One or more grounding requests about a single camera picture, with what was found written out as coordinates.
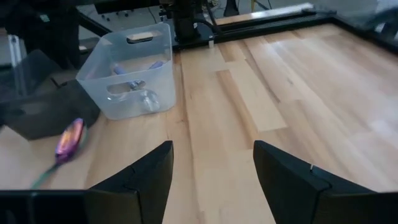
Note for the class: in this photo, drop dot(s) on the clear plastic bin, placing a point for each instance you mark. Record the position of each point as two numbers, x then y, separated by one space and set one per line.
124 46

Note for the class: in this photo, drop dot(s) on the iridescent rainbow spoon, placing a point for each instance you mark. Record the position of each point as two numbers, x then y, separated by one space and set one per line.
70 140

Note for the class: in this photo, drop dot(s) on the dark grey plastic tray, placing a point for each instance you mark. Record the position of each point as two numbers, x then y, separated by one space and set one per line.
53 118

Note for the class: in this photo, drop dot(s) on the aluminium extrusion piece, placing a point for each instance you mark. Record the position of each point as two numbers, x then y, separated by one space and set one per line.
14 56

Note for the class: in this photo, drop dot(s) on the black metal table frame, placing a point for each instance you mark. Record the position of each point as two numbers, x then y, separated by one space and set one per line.
280 26

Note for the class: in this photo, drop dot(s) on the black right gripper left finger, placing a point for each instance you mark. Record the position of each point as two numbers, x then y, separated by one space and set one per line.
149 186

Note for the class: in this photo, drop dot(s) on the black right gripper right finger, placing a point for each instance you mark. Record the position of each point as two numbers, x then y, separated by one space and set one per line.
286 186

